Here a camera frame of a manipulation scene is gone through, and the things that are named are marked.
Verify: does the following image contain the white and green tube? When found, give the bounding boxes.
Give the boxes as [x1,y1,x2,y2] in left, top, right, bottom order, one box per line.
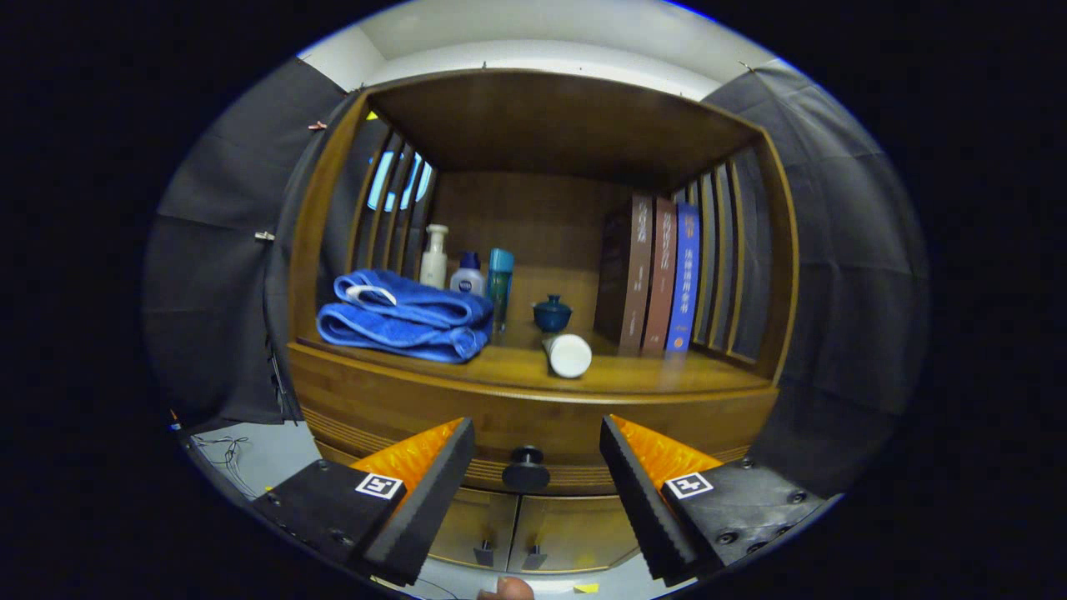
[542,333,594,380]

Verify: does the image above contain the wooden countertop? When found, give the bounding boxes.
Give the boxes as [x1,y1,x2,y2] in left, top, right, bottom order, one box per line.
[296,321,772,397]

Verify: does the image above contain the wooden cabinet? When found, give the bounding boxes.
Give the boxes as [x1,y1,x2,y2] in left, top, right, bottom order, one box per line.
[285,68,801,576]

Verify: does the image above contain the white pump bottle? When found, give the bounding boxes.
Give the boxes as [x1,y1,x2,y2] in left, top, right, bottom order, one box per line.
[419,224,449,290]

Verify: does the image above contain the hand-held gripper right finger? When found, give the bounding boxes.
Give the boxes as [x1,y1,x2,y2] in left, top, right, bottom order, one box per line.
[599,414,834,588]

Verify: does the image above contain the reddish brown book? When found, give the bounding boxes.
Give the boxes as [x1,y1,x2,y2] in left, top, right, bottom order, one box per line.
[640,198,677,353]

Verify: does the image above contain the blue book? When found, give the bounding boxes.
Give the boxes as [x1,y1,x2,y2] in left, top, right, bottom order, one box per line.
[664,202,701,354]

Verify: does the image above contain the blue folded towel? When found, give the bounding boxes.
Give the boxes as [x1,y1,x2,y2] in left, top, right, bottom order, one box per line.
[316,268,494,364]

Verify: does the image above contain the dark blue lidded teacup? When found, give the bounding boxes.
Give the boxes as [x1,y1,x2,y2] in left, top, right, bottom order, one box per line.
[533,294,574,334]

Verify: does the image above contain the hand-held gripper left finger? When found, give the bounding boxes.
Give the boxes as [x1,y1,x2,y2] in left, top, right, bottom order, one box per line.
[250,417,477,588]

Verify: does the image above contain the teal transparent bottle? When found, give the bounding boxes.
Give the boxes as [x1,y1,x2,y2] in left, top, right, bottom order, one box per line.
[487,248,515,334]

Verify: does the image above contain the thin floor cables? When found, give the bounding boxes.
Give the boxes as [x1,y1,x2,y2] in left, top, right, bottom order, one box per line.
[192,433,251,501]

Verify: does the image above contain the dark brown book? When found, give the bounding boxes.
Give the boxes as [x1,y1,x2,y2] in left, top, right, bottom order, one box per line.
[594,194,654,351]

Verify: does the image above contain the wooden cabinet door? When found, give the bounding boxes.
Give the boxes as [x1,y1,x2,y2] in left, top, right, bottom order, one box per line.
[507,492,641,574]
[429,486,522,572]

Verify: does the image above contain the white bottle with blue cap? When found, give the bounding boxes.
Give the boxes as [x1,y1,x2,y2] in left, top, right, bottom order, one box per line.
[449,252,486,297]

